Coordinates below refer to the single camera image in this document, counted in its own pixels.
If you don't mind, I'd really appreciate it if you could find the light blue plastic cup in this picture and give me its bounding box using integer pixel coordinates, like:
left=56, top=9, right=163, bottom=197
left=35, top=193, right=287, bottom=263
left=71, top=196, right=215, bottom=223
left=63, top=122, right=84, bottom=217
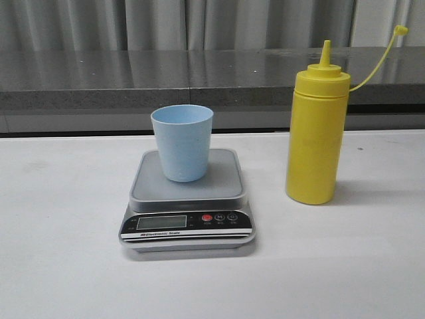
left=151, top=104, right=214, bottom=182

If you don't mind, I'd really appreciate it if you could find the yellow squeeze bottle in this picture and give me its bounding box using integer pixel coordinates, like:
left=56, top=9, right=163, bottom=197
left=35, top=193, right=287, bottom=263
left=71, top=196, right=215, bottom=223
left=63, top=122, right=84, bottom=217
left=285, top=25, right=410, bottom=205

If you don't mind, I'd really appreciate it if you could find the silver electronic kitchen scale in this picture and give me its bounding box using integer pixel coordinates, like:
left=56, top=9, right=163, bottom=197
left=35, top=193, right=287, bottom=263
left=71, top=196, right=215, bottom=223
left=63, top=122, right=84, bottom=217
left=119, top=148, right=256, bottom=253

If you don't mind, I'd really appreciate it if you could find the grey granite counter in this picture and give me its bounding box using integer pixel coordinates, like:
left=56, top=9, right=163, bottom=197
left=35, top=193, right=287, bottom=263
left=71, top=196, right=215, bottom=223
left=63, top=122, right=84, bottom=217
left=1, top=47, right=424, bottom=136

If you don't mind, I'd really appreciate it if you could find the grey curtain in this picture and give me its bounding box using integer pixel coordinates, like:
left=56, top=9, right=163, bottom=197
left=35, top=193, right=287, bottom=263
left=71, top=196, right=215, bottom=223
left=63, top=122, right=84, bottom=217
left=1, top=1, right=424, bottom=51

